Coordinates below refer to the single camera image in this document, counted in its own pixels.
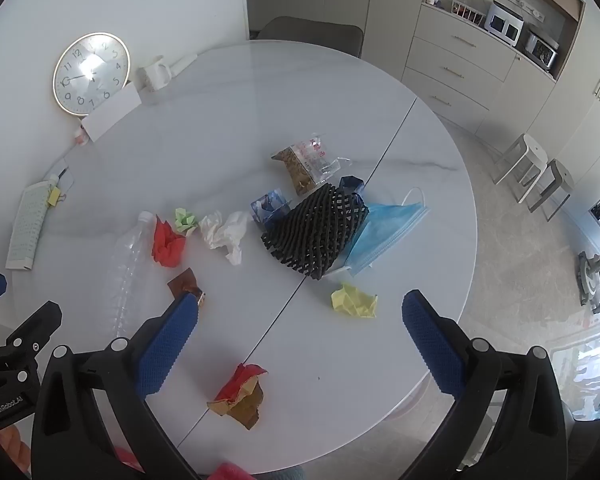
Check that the red paper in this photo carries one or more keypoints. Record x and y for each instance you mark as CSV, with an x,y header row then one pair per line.
x,y
167,245

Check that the white countertop oven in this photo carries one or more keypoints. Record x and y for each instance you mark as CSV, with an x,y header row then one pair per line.
x,y
502,22

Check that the blue printed crumpled wrapper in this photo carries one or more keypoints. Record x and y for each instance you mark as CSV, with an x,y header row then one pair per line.
x,y
270,205

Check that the white mug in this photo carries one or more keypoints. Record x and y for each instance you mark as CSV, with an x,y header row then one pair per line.
x,y
155,72

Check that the round white wall clock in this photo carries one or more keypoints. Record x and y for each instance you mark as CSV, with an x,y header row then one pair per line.
x,y
91,74

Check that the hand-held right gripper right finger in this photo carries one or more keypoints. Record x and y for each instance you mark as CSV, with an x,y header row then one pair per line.
x,y
432,345

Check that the beige cabinet drawer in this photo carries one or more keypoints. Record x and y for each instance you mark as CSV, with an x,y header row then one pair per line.
x,y
452,72
442,100
462,37

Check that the red and brown wrapper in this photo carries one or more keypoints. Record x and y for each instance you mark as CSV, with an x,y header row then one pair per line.
x,y
240,395

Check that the clear plastic bottle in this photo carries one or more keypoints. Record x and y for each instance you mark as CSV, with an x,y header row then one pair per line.
x,y
125,270

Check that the small brown wrapper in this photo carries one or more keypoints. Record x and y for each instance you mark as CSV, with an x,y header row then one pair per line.
x,y
185,282

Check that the white pen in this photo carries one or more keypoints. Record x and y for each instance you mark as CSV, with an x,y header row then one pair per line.
x,y
60,174

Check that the silver countertop oven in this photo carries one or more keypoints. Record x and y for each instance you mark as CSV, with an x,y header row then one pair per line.
x,y
542,50

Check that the black foam net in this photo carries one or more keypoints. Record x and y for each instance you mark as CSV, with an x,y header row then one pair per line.
x,y
315,230

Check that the grey metal floor stand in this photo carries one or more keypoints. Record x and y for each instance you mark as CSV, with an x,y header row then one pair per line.
x,y
592,270

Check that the white rolled tube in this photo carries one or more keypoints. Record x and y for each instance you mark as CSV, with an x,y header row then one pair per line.
x,y
182,62

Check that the person's left hand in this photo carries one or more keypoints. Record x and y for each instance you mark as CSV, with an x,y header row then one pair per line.
x,y
14,449

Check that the green crumpled paper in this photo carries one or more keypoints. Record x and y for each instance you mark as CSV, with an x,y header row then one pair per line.
x,y
186,220

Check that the small pink object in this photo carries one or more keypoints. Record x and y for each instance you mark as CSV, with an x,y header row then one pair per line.
x,y
81,136

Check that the white card box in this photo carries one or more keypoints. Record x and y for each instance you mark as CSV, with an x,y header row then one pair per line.
x,y
111,112

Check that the white tissue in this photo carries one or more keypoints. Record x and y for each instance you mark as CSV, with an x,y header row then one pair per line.
x,y
225,232

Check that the white stool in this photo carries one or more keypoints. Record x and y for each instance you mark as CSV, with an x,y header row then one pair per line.
x,y
522,160

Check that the yellow paper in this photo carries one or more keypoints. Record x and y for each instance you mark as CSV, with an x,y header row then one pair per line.
x,y
355,300

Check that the beige tall cabinet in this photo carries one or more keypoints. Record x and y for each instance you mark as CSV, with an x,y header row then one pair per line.
x,y
580,110

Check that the dark blue crumpled paper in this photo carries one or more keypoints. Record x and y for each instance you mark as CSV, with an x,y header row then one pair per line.
x,y
352,185

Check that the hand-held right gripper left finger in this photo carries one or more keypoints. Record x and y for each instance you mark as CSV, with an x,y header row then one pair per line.
x,y
167,345

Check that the blue face mask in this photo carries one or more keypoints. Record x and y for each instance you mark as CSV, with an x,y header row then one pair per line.
x,y
380,230

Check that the grey stool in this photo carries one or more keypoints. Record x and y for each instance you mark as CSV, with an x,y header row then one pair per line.
x,y
555,185

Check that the clear snack bag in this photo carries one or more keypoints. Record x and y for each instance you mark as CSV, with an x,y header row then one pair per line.
x,y
305,165

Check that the white wall hook rail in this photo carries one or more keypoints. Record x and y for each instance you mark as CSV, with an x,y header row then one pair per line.
x,y
517,0

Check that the patterned floor rug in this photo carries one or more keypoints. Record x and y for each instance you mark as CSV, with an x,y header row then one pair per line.
x,y
580,370

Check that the grey chair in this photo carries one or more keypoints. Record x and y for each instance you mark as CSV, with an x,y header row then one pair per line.
x,y
310,32

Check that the yellow binder clip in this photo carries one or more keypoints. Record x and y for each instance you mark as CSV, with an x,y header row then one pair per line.
x,y
55,195

